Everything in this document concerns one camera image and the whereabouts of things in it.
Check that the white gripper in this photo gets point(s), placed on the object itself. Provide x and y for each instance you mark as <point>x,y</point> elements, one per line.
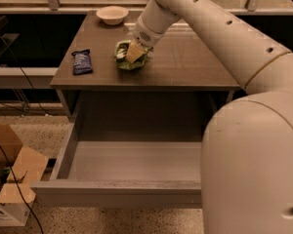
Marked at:
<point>146,34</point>

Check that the green jalapeno chip bag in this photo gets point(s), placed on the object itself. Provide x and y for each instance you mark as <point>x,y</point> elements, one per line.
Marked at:
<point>120,53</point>

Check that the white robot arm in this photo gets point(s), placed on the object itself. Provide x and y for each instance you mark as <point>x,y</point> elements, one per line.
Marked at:
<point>247,147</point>

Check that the dark blue snack bag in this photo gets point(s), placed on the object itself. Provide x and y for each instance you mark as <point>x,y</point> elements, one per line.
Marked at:
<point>82,62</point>

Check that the grey cabinet with top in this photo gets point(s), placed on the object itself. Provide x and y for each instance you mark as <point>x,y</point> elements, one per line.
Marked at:
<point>163,81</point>

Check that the open grey top drawer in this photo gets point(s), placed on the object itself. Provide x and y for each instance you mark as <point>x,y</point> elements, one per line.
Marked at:
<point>131,150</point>

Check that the white paper bowl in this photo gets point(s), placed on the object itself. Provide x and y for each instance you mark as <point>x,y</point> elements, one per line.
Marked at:
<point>112,15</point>

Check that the white low shelf bench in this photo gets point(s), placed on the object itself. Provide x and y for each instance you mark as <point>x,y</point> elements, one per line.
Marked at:
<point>27,77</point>

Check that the brown cardboard box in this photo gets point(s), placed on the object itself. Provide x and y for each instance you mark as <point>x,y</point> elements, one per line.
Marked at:
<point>20,166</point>

